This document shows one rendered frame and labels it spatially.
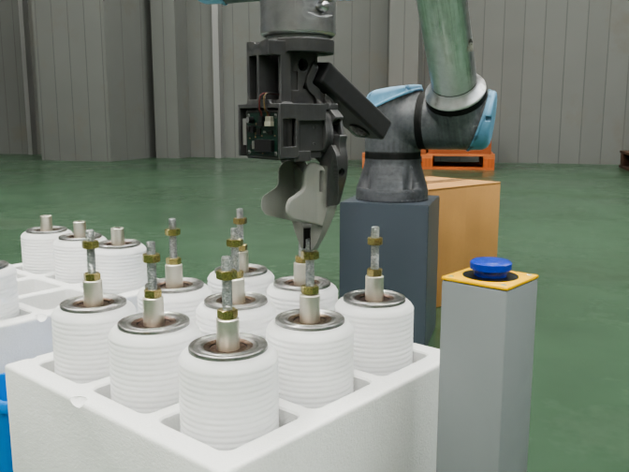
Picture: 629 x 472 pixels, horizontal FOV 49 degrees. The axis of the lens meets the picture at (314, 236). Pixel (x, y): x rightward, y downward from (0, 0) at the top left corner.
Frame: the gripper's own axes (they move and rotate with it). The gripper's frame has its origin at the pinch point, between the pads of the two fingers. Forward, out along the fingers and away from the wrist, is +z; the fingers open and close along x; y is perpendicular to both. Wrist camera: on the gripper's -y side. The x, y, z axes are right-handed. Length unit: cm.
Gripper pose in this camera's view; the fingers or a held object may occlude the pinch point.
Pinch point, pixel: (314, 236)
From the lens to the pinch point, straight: 73.6
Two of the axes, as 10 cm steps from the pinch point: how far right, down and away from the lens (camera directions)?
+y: -7.7, 1.1, -6.3
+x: 6.4, 1.3, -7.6
